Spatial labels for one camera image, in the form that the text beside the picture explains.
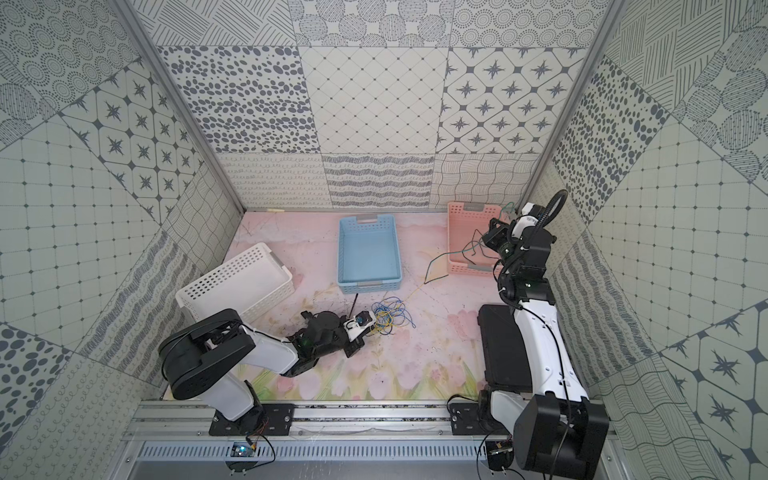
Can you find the black cable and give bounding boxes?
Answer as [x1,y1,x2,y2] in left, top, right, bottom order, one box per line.
[422,227,511,286]

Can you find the blue cable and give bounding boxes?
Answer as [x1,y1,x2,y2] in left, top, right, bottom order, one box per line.
[371,296,417,336]

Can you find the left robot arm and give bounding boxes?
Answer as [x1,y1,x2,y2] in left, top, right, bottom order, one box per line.
[158,308,374,422]

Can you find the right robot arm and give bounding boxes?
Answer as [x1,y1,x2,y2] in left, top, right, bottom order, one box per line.
[481,215,610,479]

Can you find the black yellow screwdriver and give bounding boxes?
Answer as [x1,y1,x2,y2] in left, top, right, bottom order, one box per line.
[348,293,359,319]

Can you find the pink perforated basket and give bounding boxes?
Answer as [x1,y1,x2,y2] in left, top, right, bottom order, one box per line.
[447,201,502,276]

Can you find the blue perforated basket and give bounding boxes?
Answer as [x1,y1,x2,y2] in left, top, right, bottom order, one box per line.
[337,214,403,295]

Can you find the white perforated basket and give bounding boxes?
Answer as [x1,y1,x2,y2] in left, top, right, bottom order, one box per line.
[175,243,294,322]

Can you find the left circuit board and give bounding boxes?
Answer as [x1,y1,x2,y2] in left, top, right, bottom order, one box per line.
[230,442,255,458]

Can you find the circuit board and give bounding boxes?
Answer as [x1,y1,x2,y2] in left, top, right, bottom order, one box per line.
[484,440,514,472]
[230,442,255,458]

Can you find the right circuit board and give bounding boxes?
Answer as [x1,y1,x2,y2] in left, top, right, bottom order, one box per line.
[484,440,514,472]

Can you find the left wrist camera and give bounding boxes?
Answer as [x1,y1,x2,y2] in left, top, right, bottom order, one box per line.
[344,310,376,341]

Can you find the aluminium rail frame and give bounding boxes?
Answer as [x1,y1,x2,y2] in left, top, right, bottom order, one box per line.
[124,400,481,441]

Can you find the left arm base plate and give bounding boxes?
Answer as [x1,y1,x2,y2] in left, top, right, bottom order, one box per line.
[209,403,296,437]

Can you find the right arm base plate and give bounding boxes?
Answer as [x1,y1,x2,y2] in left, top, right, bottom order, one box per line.
[447,401,509,436]

